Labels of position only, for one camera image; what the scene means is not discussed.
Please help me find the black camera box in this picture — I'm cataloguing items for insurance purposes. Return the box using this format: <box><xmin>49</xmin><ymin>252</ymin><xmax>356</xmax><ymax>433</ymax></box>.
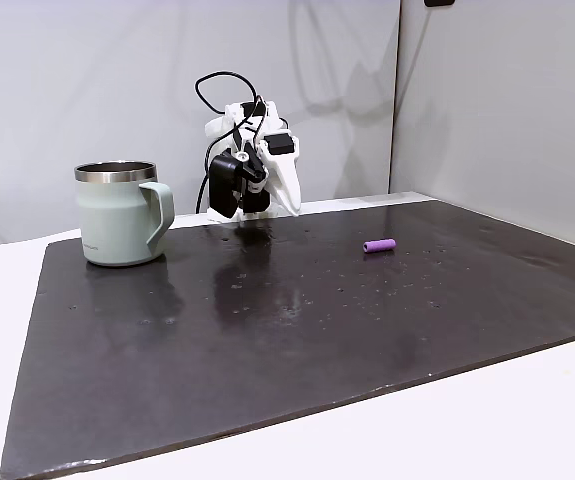
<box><xmin>209</xmin><ymin>153</ymin><xmax>242</xmax><ymax>220</ymax></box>

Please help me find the pale green steel-rimmed mug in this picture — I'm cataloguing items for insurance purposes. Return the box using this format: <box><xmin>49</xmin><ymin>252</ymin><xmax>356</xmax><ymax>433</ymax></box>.
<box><xmin>73</xmin><ymin>160</ymin><xmax>176</xmax><ymax>268</ymax></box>

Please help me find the purple pen grip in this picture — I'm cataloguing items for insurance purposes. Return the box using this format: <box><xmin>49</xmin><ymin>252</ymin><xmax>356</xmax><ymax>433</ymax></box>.
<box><xmin>363</xmin><ymin>238</ymin><xmax>398</xmax><ymax>255</ymax></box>

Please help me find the black table mat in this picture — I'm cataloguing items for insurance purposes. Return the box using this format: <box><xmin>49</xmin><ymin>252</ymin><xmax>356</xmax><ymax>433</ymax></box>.
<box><xmin>0</xmin><ymin>198</ymin><xmax>575</xmax><ymax>480</ymax></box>

